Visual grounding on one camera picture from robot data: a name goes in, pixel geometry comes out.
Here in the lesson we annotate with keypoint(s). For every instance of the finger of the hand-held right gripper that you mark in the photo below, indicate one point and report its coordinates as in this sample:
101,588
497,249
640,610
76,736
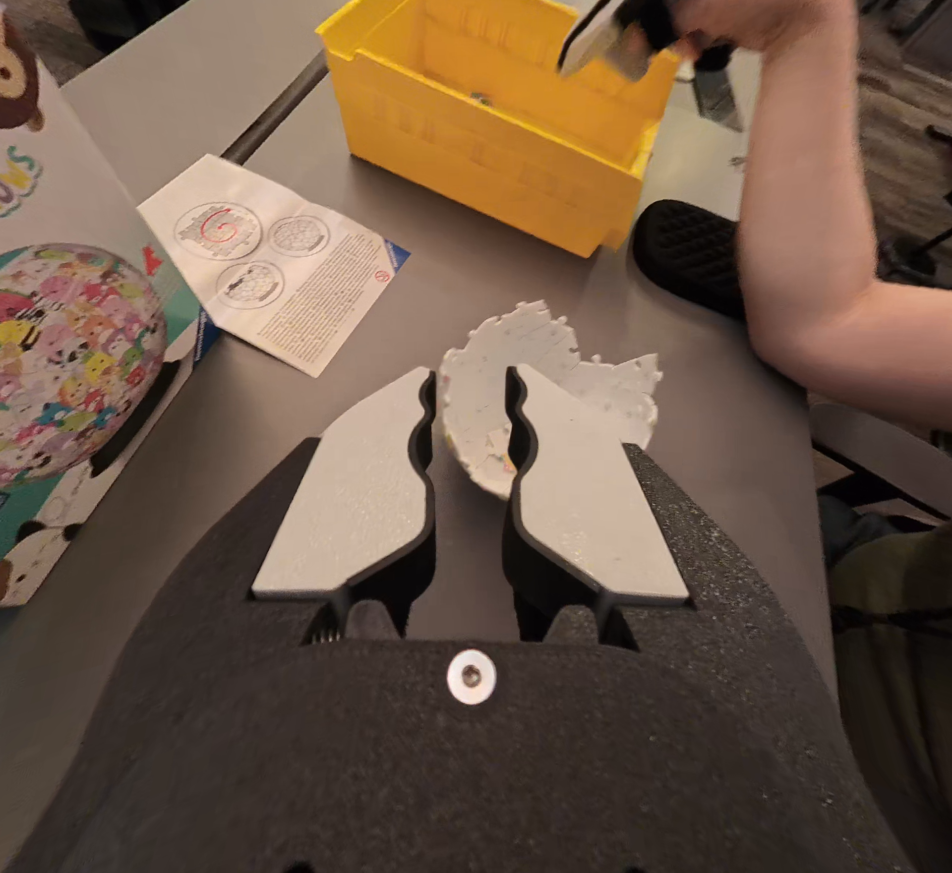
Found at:
602,18
636,59

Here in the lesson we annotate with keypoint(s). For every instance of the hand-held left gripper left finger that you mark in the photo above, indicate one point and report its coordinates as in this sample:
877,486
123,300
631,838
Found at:
349,501

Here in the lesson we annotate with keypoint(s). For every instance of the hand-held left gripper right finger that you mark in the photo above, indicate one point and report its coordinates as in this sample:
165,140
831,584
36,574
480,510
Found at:
587,508

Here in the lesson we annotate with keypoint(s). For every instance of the white half puzzle ball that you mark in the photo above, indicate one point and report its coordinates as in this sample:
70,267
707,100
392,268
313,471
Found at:
476,397

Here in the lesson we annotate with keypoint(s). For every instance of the yellow plastic bin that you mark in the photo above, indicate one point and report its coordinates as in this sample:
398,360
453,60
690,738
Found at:
483,144

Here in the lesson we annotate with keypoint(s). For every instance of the person's right forearm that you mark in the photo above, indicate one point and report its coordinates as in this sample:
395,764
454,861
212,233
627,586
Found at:
803,218

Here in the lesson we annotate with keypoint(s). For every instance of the colourful puzzle box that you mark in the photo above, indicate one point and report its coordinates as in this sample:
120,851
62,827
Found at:
67,337

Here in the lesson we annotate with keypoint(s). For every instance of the black mesh armrest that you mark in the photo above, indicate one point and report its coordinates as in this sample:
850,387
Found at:
692,256

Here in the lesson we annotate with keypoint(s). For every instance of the white instruction leaflet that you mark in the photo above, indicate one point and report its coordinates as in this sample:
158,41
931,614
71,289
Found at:
297,271

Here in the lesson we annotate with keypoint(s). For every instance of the olive trousers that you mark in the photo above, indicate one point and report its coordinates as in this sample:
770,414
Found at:
900,627

